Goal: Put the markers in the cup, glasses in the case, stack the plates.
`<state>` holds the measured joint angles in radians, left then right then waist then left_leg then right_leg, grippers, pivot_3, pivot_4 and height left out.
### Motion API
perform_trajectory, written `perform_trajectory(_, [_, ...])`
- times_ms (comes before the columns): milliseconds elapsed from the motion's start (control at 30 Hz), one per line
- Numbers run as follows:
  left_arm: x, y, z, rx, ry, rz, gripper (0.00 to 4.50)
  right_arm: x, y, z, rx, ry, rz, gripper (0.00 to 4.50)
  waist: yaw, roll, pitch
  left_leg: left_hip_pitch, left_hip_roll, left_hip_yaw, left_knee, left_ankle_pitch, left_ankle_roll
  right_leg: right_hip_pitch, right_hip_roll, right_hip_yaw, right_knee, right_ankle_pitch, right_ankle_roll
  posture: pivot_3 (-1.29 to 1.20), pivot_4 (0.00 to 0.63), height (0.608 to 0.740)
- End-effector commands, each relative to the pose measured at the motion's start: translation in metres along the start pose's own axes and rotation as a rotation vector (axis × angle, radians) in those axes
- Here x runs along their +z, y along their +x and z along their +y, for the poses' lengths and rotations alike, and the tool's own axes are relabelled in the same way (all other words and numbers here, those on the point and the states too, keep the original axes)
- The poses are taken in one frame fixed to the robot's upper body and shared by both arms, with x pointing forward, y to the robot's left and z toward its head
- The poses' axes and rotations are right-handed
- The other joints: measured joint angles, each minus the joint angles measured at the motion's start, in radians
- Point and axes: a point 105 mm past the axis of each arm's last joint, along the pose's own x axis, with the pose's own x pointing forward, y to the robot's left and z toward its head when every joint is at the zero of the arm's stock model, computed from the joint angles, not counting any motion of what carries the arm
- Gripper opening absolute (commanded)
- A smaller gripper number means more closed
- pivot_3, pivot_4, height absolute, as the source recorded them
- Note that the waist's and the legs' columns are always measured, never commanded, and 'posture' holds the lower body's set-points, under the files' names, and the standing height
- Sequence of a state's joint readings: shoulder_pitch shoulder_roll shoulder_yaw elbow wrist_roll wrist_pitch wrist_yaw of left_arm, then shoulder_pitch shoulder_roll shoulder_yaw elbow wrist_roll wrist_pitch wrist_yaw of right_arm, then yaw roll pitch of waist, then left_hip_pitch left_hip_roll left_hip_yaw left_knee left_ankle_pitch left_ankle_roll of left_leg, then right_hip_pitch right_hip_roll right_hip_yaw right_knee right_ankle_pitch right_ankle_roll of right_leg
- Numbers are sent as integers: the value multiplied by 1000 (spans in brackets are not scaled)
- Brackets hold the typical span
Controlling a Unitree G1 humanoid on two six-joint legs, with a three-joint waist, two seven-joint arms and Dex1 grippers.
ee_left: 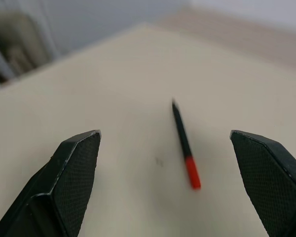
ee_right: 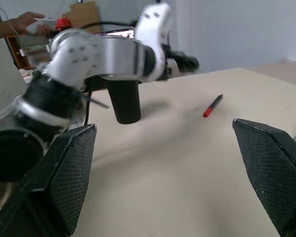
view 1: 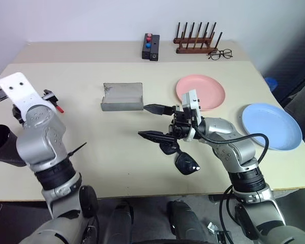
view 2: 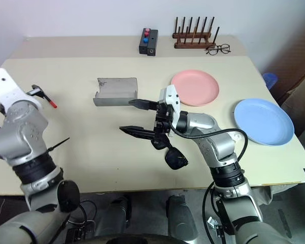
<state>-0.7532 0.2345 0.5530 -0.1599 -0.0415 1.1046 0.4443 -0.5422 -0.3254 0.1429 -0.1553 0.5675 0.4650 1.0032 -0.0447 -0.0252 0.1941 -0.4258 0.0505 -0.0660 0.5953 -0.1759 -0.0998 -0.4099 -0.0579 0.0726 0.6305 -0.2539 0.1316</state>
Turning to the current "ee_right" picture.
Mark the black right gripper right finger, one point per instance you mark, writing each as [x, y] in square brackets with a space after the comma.
[273, 168]

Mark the thin black marker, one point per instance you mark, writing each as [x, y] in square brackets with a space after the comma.
[99, 103]

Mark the red marker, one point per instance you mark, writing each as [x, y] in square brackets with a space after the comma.
[212, 106]

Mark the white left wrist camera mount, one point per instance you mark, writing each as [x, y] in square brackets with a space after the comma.
[150, 32]

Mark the red plastic object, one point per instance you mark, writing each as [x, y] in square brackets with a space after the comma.
[62, 24]

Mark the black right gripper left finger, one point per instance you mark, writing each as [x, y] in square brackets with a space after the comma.
[64, 177]

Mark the brown cardboard box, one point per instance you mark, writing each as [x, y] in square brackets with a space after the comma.
[85, 14]

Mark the white handheld controller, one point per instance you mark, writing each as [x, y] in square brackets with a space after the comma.
[45, 23]

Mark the person's bare hand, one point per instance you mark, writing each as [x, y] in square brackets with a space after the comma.
[27, 22]

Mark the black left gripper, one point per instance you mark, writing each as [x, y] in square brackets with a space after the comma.
[185, 60]

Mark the wooden shelf unit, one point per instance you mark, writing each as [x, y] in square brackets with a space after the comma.
[14, 53]

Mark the black plastic cup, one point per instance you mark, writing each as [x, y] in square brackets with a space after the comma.
[125, 103]

